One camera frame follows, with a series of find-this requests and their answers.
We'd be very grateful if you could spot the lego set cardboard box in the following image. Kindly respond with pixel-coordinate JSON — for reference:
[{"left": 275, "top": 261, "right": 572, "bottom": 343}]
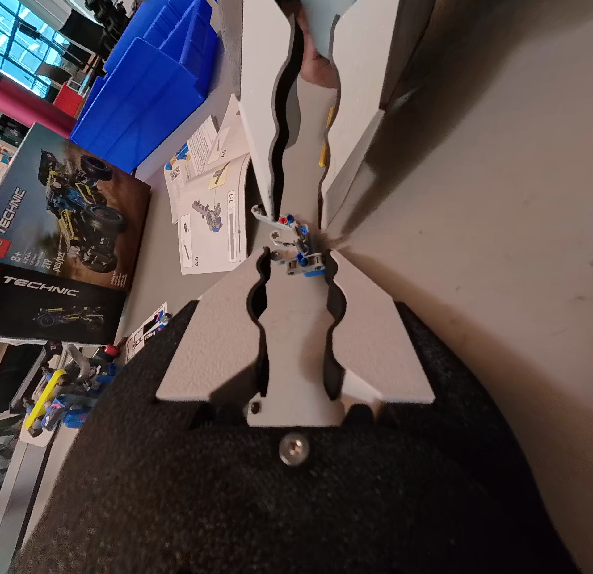
[{"left": 0, "top": 121, "right": 152, "bottom": 346}]

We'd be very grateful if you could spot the grey and blue lego assembly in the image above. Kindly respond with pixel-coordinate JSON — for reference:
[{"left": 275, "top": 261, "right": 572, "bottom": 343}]
[{"left": 251, "top": 203, "right": 328, "bottom": 278}]

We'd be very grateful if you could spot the person's right hand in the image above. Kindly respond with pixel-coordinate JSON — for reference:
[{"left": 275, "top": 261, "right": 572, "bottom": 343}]
[{"left": 299, "top": 8, "right": 342, "bottom": 88}]

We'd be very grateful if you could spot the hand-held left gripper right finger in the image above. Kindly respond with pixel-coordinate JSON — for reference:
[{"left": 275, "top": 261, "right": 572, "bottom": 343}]
[{"left": 323, "top": 248, "right": 436, "bottom": 404}]

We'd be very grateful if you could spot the yellow lego panel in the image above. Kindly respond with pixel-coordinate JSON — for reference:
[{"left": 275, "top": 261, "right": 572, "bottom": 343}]
[{"left": 25, "top": 369, "right": 68, "bottom": 434}]

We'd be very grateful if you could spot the large window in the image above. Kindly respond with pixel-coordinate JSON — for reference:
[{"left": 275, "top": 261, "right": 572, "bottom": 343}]
[{"left": 0, "top": 0, "right": 71, "bottom": 98}]

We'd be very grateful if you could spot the lego sticker sheet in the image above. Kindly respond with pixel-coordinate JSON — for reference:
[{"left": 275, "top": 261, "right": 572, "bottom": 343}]
[{"left": 125, "top": 301, "right": 170, "bottom": 364}]

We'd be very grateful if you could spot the small printed leaflet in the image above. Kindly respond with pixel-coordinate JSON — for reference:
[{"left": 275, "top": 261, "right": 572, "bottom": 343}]
[{"left": 163, "top": 115, "right": 219, "bottom": 225}]

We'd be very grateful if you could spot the red sofa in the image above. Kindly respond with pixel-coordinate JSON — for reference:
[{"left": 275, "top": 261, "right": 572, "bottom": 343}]
[{"left": 0, "top": 78, "right": 78, "bottom": 140}]

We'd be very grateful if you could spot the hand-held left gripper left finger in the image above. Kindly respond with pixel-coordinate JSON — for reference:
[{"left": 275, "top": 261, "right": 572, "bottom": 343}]
[{"left": 156, "top": 247, "right": 272, "bottom": 416}]

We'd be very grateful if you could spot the open lego instruction booklet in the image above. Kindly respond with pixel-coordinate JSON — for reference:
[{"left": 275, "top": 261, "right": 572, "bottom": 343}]
[{"left": 177, "top": 94, "right": 254, "bottom": 276}]

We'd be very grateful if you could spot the yellow lego axle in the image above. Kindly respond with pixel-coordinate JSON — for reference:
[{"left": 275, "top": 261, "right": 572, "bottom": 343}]
[{"left": 318, "top": 105, "right": 336, "bottom": 168}]

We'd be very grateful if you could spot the grey parts tray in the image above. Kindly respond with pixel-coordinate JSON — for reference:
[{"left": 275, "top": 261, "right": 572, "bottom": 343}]
[{"left": 0, "top": 412, "right": 82, "bottom": 556}]

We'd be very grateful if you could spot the pile of loose lego parts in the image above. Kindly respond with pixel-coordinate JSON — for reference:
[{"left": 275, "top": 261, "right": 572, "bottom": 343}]
[{"left": 21, "top": 340, "right": 122, "bottom": 435}]

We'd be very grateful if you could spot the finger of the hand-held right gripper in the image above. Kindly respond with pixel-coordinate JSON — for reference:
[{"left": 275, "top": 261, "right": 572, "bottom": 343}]
[
  {"left": 319, "top": 0, "right": 403, "bottom": 232},
  {"left": 237, "top": 0, "right": 305, "bottom": 219}
]

